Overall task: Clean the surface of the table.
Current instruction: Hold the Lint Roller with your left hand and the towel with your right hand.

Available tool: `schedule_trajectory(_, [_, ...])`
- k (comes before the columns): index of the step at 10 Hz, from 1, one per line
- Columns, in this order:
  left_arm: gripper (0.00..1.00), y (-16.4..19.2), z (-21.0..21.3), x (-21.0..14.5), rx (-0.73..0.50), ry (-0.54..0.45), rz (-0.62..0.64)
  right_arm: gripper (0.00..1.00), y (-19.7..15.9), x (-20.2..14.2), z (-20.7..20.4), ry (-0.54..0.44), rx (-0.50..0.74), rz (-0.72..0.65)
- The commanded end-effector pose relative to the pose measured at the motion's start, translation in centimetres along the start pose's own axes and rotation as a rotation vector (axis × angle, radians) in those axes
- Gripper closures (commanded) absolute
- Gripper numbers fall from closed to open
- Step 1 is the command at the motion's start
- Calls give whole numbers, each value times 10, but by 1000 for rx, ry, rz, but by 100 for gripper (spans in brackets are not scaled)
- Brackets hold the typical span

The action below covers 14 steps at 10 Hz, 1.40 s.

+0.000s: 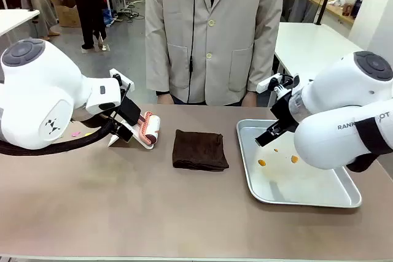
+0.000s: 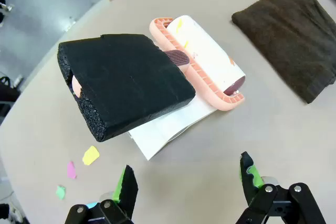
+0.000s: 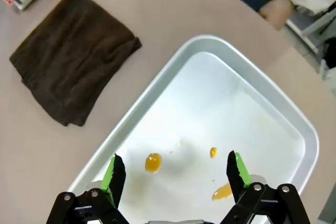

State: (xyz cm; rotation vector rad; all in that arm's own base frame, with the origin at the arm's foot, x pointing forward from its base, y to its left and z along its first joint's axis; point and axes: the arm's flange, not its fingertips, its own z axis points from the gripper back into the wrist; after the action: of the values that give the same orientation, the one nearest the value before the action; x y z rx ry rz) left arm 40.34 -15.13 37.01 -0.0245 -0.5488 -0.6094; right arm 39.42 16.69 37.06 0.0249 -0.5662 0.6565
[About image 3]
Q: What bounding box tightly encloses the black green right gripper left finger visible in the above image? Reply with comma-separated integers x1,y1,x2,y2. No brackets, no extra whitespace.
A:
46,153,127,224

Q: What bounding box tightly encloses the elongated orange sauce blob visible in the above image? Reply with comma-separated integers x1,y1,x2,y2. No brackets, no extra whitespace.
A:
212,183,234,201

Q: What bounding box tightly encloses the dark brown cloth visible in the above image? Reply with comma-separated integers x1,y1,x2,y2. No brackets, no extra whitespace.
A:
9,0,142,127

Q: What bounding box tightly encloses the large round orange sauce blob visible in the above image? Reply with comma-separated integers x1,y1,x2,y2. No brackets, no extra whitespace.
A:
144,152,162,174

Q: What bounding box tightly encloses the silver metal tray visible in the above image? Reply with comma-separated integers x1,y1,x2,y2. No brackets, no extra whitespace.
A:
67,34,320,224

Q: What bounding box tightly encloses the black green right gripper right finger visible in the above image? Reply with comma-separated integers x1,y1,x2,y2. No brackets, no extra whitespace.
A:
219,151,312,224

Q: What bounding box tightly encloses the person's left hand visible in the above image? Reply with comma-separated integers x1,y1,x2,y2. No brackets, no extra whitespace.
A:
259,0,295,29

